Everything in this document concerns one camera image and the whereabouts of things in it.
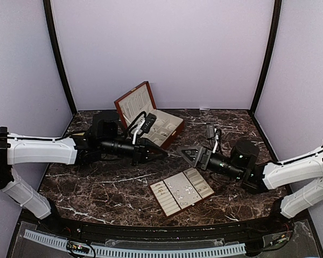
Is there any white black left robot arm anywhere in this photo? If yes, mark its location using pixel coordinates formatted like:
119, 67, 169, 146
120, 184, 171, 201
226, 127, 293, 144
0, 110, 168, 234

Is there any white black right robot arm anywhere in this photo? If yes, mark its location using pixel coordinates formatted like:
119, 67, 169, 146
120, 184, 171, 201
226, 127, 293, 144
177, 139, 323, 233

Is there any red wooden jewelry box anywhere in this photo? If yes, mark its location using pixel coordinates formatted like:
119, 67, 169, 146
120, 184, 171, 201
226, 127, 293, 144
114, 81, 184, 149

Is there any right black frame post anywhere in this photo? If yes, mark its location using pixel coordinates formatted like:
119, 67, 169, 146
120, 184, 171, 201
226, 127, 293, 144
249, 0, 282, 116

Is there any black frame post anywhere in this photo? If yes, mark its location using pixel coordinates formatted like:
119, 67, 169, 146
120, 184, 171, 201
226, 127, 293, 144
43, 0, 78, 116
249, 0, 282, 116

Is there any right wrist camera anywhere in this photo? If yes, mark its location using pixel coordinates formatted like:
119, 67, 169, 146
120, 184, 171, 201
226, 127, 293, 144
206, 123, 223, 154

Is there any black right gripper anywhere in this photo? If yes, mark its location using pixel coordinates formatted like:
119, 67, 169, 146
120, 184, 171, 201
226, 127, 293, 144
176, 146, 244, 181

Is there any black front table rail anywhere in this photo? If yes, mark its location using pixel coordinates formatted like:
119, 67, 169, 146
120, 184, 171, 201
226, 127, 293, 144
47, 218, 271, 242

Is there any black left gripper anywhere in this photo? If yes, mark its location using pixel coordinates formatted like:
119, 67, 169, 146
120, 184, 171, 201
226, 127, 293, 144
100, 133, 168, 167

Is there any red jewelry tray insert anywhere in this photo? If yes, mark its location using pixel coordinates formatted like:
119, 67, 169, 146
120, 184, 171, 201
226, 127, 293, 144
150, 168, 214, 217

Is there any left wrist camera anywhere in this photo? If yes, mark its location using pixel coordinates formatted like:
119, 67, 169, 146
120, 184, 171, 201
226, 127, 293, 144
127, 111, 157, 145

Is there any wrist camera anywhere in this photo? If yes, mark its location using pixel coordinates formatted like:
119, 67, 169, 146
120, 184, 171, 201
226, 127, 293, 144
127, 111, 157, 145
206, 123, 223, 154

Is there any white slotted cable duct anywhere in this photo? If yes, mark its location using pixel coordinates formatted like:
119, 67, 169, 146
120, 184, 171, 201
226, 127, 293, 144
23, 230, 247, 257

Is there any left black frame post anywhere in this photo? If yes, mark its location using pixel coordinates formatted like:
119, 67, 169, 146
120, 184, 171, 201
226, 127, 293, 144
43, 0, 78, 116

